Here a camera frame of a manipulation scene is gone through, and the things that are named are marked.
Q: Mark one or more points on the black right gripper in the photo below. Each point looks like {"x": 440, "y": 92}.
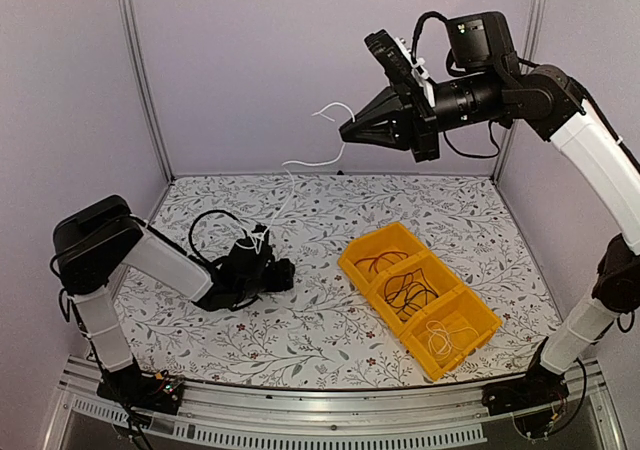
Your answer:
{"x": 418, "y": 134}

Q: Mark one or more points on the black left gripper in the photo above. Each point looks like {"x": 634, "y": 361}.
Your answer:
{"x": 282, "y": 276}

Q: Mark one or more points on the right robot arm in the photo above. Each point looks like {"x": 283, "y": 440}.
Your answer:
{"x": 561, "y": 112}

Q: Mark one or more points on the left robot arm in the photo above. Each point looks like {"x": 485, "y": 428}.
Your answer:
{"x": 93, "y": 243}

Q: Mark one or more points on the floral table mat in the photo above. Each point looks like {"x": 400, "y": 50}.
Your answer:
{"x": 323, "y": 333}

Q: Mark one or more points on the yellow three-compartment bin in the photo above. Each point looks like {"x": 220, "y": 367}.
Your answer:
{"x": 438, "y": 318}

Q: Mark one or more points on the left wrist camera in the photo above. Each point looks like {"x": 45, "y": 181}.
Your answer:
{"x": 257, "y": 242}

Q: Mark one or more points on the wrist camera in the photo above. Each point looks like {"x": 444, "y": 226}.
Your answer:
{"x": 257, "y": 242}
{"x": 407, "y": 75}

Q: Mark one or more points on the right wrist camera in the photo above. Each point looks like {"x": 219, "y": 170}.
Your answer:
{"x": 407, "y": 75}

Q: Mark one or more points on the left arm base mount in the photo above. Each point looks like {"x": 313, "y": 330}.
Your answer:
{"x": 133, "y": 388}

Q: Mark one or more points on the aluminium front rail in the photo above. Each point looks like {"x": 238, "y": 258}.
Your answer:
{"x": 221, "y": 416}

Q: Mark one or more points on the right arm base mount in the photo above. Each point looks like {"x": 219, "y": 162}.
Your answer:
{"x": 537, "y": 401}

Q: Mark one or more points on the left aluminium frame post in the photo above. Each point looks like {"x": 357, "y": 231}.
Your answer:
{"x": 143, "y": 86}

